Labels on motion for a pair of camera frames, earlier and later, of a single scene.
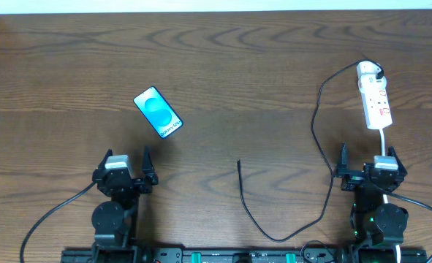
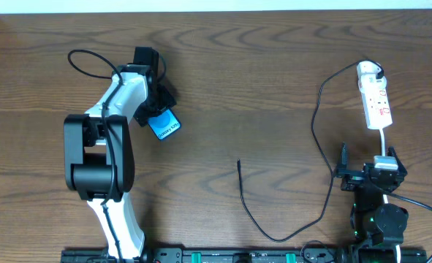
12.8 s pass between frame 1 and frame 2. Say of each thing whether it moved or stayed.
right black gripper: stayed
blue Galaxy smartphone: stayed
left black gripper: moved
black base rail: stayed
